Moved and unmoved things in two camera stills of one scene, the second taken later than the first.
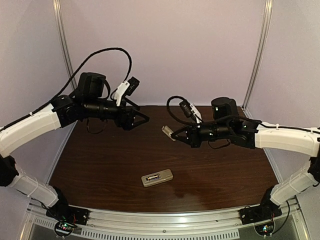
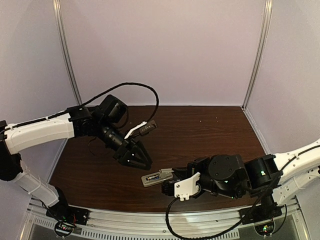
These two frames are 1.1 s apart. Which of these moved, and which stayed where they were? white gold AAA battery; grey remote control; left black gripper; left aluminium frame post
Moved: left black gripper
Stayed: left aluminium frame post; white gold AAA battery; grey remote control
